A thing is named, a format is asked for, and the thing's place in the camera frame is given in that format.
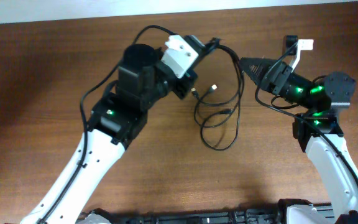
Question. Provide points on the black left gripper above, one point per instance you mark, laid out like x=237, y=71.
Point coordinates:
x=179, y=88

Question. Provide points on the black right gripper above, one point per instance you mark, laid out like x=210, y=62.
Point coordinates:
x=275, y=79

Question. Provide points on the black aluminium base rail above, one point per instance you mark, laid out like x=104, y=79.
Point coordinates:
x=288, y=210

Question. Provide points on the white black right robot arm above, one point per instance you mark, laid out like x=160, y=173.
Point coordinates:
x=317, y=130

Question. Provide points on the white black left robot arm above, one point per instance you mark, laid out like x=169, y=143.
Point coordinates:
x=146, y=75

